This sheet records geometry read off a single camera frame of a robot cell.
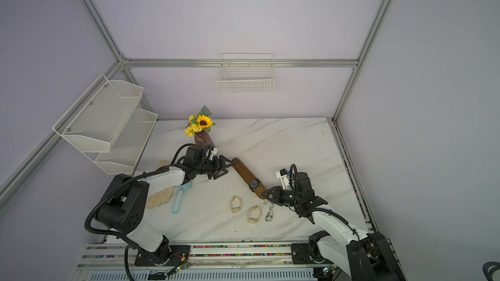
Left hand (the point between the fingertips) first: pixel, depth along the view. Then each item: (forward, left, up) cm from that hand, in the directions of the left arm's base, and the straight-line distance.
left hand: (231, 168), depth 89 cm
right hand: (-13, -16, -2) cm, 21 cm away
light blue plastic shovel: (-6, +24, -7) cm, 26 cm away
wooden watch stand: (-4, -8, 0) cm, 9 cm away
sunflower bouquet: (+15, +14, +15) cm, 25 cm away
